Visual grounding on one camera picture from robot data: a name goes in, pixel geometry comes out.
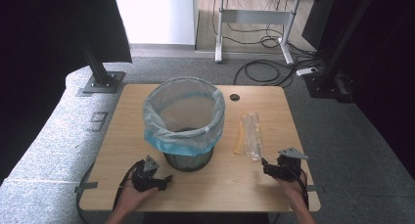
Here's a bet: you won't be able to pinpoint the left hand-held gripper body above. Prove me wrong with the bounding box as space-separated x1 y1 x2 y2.
131 155 165 193

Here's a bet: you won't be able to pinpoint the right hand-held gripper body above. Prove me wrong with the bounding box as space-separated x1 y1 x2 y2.
272 147 309 183

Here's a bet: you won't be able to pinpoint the black mesh waste bin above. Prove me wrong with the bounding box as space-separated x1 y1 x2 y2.
162 147 215 172

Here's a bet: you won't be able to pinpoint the clear chopsticks packet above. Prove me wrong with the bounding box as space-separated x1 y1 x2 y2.
233 112 264 162

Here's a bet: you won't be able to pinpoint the translucent blue bin liner bag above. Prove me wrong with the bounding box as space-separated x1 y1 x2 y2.
142 76 226 157

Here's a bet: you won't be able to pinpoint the person's right hand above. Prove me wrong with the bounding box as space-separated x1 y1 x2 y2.
273 170 308 202

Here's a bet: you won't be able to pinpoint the person's left hand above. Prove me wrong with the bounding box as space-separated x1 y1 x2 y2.
117 170 159 213

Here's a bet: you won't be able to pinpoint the white power strip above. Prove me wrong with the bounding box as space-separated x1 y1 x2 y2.
296 67 319 77

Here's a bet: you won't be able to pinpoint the white panel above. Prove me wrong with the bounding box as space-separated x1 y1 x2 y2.
112 0 200 46

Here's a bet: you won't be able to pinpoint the black cable under table edge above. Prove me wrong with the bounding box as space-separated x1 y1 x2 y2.
75 161 96 224

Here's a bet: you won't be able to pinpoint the black floor cables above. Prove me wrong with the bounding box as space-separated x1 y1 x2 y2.
211 0 327 89

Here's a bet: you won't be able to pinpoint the black metal stand with base plate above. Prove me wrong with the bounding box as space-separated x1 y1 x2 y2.
75 27 126 95

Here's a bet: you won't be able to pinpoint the white metal frame desk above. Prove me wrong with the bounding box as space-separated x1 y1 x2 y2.
208 0 337 66

